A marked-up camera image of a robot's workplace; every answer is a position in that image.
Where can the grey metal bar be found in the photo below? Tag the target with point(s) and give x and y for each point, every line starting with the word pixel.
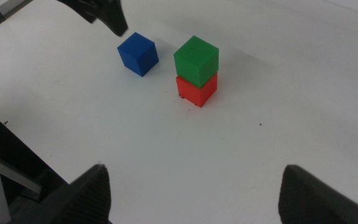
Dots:
pixel 20 177

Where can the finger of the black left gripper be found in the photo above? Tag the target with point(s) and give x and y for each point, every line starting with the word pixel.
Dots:
pixel 82 7
pixel 113 18

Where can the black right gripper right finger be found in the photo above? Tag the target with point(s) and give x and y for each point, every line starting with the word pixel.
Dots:
pixel 309 199

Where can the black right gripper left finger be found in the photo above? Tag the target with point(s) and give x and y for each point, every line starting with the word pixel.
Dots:
pixel 82 199

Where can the red cube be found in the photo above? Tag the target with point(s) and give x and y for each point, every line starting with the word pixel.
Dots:
pixel 197 91

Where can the blue cube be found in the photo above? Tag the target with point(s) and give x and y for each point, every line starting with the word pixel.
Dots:
pixel 137 53

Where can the green cube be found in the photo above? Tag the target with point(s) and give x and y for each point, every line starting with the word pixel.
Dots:
pixel 194 59

